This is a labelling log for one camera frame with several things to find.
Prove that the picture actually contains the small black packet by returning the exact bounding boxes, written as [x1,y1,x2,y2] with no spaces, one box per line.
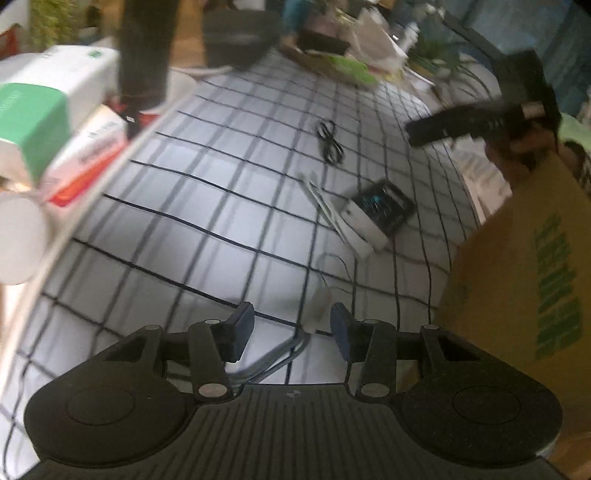
[353,179,417,237]

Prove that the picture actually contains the cardboard box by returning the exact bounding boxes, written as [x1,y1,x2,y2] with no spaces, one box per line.
[436,154,590,479]

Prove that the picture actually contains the white red flat box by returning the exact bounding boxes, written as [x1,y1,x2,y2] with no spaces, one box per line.
[39,105,127,207]

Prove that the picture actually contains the white charger with cable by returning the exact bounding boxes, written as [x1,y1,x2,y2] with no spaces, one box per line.
[230,174,388,386]

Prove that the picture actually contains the white orange pill bottle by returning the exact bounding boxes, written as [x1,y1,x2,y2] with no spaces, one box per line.
[0,191,51,285]

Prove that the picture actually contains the black thermos bottle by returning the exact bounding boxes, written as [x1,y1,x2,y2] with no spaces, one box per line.
[118,0,179,111]

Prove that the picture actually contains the black coiled cable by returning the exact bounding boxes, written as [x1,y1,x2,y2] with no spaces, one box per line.
[315,118,346,165]

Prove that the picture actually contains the dark grey zipper case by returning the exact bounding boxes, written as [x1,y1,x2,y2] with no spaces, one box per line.
[202,10,281,70]

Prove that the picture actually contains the green white tissue box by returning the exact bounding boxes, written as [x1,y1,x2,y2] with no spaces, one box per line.
[1,45,120,187]

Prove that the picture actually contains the white plastic tray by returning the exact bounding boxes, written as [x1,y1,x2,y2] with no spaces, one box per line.
[1,69,197,383]

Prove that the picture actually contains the wicker basket with snacks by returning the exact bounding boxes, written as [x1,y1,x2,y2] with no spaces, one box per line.
[280,34,379,90]

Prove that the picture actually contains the black white checkered tablecloth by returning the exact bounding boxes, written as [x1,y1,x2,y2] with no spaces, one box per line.
[1,52,478,479]

